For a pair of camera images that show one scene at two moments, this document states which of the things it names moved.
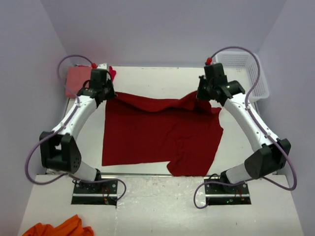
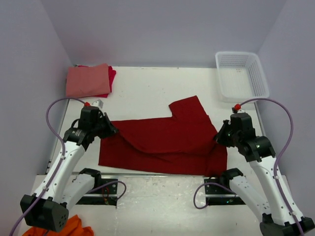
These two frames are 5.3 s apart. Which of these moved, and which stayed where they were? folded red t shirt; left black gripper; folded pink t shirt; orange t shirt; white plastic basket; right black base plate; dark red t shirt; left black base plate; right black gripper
Moved: dark red t shirt; left black gripper; right black gripper
Stayed: folded red t shirt; folded pink t shirt; right black base plate; white plastic basket; orange t shirt; left black base plate
